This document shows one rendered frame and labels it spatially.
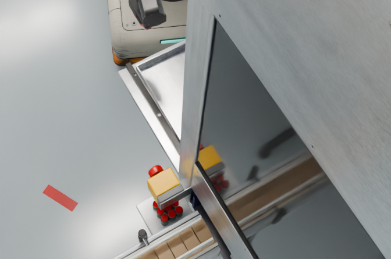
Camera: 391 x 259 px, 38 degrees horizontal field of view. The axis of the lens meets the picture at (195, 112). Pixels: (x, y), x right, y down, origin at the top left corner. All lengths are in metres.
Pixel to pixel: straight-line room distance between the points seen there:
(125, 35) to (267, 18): 1.95
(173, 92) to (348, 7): 1.28
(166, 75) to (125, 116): 0.94
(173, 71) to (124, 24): 0.85
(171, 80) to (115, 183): 0.92
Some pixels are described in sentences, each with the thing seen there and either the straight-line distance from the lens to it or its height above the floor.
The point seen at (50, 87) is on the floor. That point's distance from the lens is 2.78.
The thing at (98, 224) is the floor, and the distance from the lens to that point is 2.51.
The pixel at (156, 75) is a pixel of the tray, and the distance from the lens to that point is 1.75.
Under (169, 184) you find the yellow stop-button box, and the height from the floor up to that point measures 1.03.
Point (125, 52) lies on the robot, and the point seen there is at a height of 0.19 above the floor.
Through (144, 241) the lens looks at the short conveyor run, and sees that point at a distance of 1.50.
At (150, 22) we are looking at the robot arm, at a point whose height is 1.25.
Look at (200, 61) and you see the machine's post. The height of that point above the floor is 1.66.
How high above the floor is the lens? 2.43
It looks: 66 degrees down
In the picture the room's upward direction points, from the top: 6 degrees clockwise
